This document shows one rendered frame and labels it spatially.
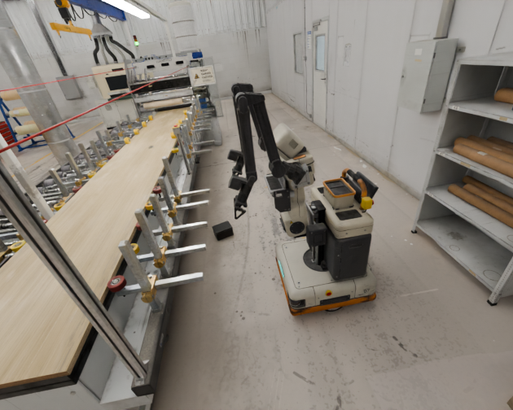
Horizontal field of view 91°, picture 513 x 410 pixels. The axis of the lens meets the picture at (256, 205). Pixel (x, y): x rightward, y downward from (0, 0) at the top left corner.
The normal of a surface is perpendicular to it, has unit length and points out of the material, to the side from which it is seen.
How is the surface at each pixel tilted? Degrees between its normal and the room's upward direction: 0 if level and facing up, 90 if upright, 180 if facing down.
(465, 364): 0
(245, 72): 90
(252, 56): 90
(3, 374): 0
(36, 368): 0
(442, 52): 90
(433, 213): 90
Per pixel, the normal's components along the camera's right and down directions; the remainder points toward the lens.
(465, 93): 0.13, 0.51
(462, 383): -0.12, -0.84
